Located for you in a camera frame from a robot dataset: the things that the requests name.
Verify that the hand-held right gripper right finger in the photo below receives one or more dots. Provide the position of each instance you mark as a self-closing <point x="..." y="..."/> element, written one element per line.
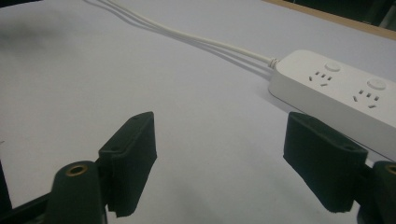
<point x="323" y="161"/>

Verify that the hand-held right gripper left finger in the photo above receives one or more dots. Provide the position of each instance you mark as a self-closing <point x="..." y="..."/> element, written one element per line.
<point x="130" y="161"/>

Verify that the white power strip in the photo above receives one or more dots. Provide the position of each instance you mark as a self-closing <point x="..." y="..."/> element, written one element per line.
<point x="336" y="90"/>

